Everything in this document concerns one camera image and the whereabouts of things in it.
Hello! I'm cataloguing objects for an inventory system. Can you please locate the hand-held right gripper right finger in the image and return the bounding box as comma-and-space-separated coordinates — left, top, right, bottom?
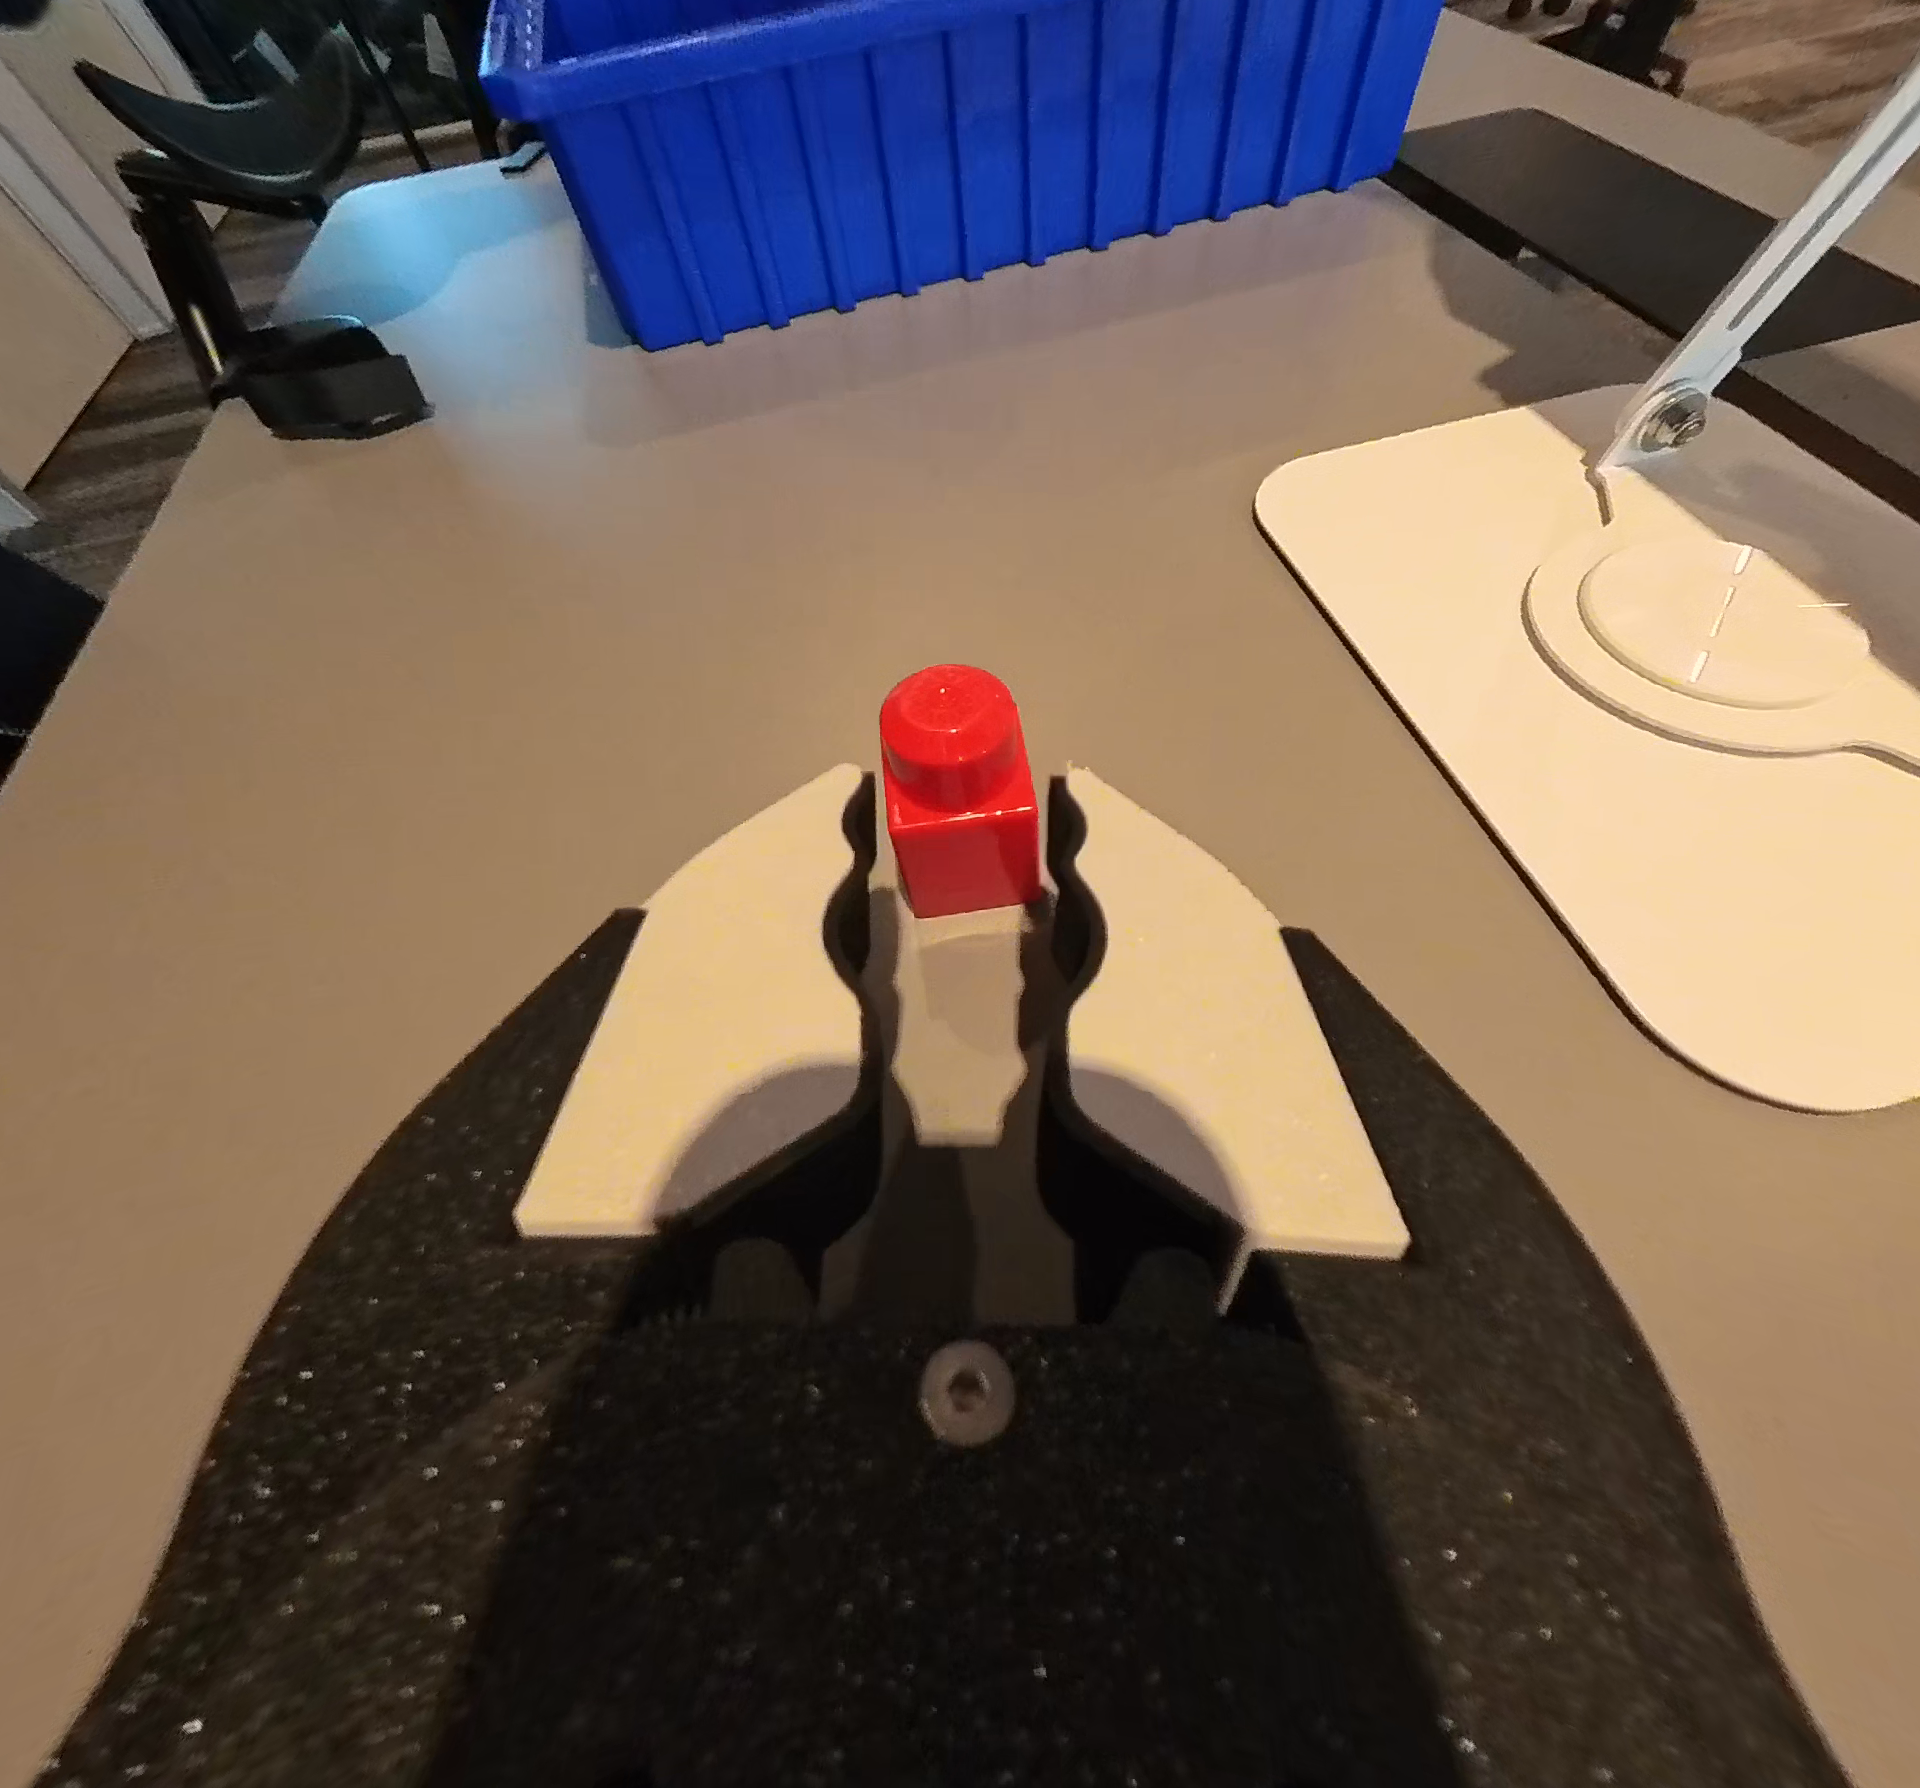
1041, 762, 1413, 1315

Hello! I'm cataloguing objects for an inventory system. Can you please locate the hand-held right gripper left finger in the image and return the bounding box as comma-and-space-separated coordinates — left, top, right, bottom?
511, 766, 889, 1242

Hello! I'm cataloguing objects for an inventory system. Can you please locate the large blue plastic bin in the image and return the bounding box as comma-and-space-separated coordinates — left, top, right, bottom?
482, 0, 1532, 353

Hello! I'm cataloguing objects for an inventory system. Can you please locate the red mega block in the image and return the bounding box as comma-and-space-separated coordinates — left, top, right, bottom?
879, 664, 1044, 919

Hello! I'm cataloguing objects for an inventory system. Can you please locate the white instruction board stand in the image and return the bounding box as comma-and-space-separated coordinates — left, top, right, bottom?
1252, 60, 1920, 1115

